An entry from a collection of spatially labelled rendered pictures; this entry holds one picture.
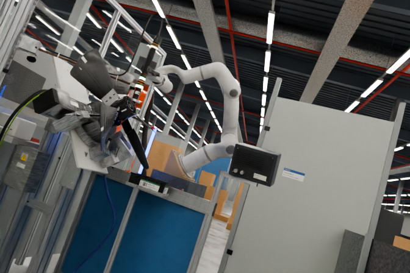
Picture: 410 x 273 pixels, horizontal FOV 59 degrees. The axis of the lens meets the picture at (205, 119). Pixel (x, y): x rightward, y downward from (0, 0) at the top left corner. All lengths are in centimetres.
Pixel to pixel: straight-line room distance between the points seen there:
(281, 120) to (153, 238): 191
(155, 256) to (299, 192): 169
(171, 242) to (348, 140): 202
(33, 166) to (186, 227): 93
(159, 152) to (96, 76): 824
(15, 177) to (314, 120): 264
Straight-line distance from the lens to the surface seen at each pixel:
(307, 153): 360
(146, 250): 237
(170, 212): 230
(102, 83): 197
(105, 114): 174
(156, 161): 1008
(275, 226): 357
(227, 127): 244
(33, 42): 218
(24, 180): 209
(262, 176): 211
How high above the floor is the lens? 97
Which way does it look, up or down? 9 degrees up
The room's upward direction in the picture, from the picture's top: 18 degrees clockwise
